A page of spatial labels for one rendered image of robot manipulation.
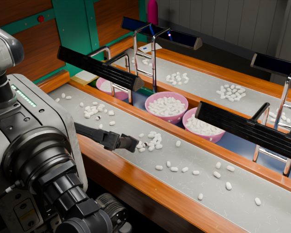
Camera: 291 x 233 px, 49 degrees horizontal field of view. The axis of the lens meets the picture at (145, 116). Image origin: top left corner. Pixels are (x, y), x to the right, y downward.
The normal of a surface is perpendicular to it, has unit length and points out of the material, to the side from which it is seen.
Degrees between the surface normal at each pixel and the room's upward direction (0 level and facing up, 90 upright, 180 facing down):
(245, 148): 0
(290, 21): 90
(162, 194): 0
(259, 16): 90
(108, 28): 90
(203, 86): 0
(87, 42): 90
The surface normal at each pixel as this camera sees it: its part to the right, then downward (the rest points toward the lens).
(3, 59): 0.67, 0.44
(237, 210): -0.04, -0.79
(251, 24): -0.74, 0.43
